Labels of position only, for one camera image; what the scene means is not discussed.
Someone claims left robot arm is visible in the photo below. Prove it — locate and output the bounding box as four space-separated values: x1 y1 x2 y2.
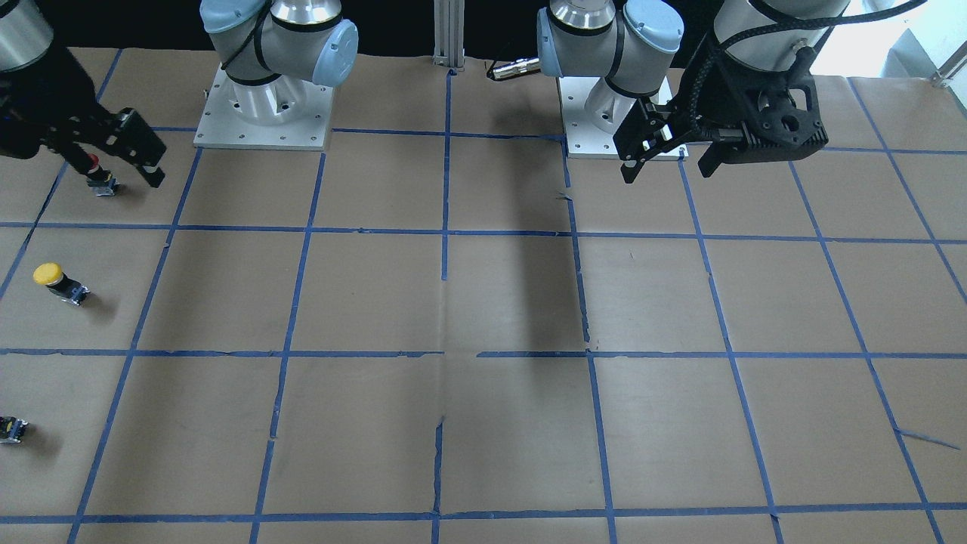
487 1 847 184

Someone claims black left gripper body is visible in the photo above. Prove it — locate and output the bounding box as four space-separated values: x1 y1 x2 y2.
680 38 813 148

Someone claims red push button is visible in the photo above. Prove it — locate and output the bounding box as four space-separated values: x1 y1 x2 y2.
85 153 120 197

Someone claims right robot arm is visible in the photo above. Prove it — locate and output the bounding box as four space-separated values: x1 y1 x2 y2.
2 1 684 195

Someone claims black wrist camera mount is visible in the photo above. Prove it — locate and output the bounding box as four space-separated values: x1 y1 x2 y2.
740 73 830 163

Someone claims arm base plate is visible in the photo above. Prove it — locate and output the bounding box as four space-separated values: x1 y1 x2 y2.
558 77 635 159
193 69 336 152

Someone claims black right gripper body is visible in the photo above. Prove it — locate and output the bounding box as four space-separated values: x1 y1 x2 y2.
1 91 99 159

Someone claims aluminium frame post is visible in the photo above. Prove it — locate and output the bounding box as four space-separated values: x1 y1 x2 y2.
432 0 466 71

